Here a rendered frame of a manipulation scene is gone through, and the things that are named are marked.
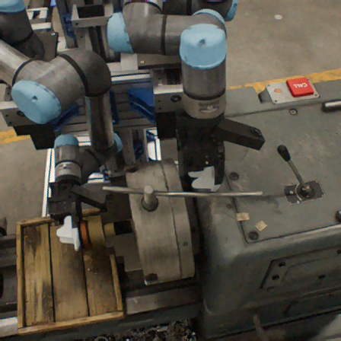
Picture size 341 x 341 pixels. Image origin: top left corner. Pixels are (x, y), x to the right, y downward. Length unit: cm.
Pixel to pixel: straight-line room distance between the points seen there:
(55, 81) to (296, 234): 63
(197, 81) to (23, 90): 44
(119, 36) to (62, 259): 76
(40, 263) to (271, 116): 80
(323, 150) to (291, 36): 243
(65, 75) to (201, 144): 38
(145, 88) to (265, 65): 176
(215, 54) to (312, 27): 292
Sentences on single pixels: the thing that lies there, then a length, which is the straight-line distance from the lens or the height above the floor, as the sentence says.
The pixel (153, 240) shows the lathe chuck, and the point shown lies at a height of 120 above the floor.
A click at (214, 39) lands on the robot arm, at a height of 166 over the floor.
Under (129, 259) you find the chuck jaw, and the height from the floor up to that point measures 111.
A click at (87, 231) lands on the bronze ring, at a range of 113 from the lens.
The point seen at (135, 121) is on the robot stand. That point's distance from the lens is 165.
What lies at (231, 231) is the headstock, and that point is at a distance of 95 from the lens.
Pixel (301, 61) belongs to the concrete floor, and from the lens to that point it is 328.
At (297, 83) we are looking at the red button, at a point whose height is 127.
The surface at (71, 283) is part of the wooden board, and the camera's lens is 133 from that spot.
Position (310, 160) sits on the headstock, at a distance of 108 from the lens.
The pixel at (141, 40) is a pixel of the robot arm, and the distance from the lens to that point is 82.
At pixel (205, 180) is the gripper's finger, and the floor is 136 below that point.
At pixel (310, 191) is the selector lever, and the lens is 102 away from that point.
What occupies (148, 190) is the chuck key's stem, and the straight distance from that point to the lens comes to 92.
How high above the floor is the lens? 210
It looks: 56 degrees down
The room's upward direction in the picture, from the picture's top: 3 degrees counter-clockwise
